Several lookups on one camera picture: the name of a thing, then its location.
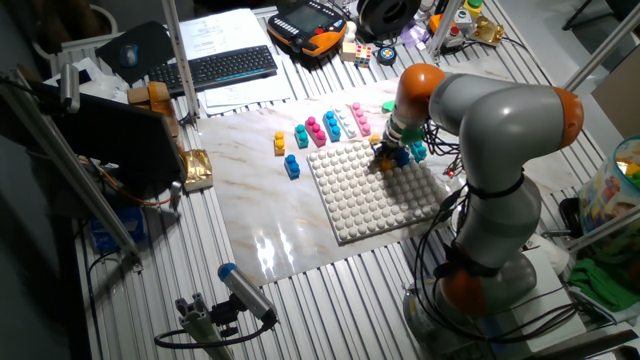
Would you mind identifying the light blue three-stud block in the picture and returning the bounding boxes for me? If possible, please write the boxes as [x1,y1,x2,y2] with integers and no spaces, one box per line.
[322,109,343,143]

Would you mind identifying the white four-stud block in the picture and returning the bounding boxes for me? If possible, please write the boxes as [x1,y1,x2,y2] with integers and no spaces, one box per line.
[333,105,359,140]

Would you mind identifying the marble pattern board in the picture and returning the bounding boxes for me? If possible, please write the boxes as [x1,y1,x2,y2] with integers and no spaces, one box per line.
[197,74,584,287]

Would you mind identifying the grey box with red button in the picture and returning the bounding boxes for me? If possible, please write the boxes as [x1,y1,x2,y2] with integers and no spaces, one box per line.
[442,24,466,50]

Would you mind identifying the black keyboard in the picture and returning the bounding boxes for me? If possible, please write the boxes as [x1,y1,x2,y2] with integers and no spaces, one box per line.
[148,44,279,99]

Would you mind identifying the round black disc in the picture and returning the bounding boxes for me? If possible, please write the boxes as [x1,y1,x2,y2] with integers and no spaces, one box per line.
[375,46,398,67]

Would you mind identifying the black orange teach pendant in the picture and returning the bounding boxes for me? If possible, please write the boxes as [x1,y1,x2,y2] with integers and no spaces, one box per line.
[266,0,349,57]

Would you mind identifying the computer mouse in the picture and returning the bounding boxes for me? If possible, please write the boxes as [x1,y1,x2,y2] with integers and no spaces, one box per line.
[118,43,140,69]

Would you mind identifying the purple translucent object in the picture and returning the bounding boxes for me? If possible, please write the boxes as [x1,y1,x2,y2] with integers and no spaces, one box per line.
[399,22,431,50]

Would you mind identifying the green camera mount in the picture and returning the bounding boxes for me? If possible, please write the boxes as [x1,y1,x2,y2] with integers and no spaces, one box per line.
[381,99,425,146]

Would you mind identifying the Rubik's cube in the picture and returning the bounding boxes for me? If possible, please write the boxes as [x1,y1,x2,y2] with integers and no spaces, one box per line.
[353,44,374,69]

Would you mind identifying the aluminium camera bracket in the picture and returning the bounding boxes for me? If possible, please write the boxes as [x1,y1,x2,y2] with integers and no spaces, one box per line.
[174,292,236,360]

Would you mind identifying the green cloth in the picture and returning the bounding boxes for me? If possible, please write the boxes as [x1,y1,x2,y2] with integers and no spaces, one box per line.
[567,229,640,314]

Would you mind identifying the silver camera with blue end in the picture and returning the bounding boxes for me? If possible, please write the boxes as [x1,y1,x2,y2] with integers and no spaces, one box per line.
[217,262,279,326]

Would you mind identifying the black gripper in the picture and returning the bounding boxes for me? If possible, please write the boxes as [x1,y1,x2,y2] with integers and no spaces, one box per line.
[372,139,407,171]

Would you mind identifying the gold foil bag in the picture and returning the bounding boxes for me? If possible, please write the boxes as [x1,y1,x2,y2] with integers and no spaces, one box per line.
[179,148,215,194]

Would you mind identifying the yellow four-stud block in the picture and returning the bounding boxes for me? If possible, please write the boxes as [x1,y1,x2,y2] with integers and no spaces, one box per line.
[368,133,396,173]

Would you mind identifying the printed paper sheets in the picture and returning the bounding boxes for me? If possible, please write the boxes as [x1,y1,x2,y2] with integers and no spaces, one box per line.
[198,67,295,117]

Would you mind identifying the aluminium profile post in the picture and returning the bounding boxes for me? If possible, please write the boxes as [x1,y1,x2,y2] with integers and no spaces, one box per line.
[160,0,202,125]
[427,0,464,61]

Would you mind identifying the magenta three-stud block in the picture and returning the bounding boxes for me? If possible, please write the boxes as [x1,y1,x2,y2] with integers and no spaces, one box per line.
[304,116,328,148]

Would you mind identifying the white studded baseplate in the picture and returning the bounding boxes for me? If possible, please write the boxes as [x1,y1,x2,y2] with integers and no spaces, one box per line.
[306,139,451,245]

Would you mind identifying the blue packet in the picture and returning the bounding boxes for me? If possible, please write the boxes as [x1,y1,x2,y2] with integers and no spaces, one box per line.
[88,205,147,255]

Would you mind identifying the printed paper stack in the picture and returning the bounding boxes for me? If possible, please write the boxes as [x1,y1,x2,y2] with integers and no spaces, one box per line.
[177,7,275,62]

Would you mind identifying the white button box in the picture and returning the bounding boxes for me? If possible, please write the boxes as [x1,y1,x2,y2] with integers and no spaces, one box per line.
[452,8,475,32]

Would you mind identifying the black strap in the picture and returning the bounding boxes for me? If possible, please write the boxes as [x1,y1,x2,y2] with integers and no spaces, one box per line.
[432,242,501,280]
[464,172,526,200]

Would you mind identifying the black mouse pad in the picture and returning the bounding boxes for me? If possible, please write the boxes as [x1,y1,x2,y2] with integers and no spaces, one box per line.
[94,20,176,86]

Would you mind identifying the black filament spool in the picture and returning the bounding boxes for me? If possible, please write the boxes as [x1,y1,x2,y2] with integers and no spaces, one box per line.
[355,0,423,44]

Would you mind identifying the teal four-stud block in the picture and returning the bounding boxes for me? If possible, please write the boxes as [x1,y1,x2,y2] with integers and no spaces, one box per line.
[409,140,429,164]

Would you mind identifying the long aluminium profile beam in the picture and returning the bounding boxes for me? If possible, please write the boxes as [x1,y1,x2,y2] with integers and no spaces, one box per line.
[562,2,640,96]
[567,204,640,254]
[0,67,145,274]

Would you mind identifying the black monitor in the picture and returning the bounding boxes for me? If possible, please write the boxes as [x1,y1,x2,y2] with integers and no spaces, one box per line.
[27,79,187,201]

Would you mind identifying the blue two-stud block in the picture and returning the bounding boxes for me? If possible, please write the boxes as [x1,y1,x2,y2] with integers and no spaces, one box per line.
[283,153,302,181]

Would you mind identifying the cardboard sheet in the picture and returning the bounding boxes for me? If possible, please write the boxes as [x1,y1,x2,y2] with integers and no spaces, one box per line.
[591,57,640,141]

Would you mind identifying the pink four-stud block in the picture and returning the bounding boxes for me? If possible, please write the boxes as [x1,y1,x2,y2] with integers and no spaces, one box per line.
[349,101,373,137]

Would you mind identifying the black gripper cable bundle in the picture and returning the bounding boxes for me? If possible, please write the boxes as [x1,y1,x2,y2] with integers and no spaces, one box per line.
[422,119,464,179]

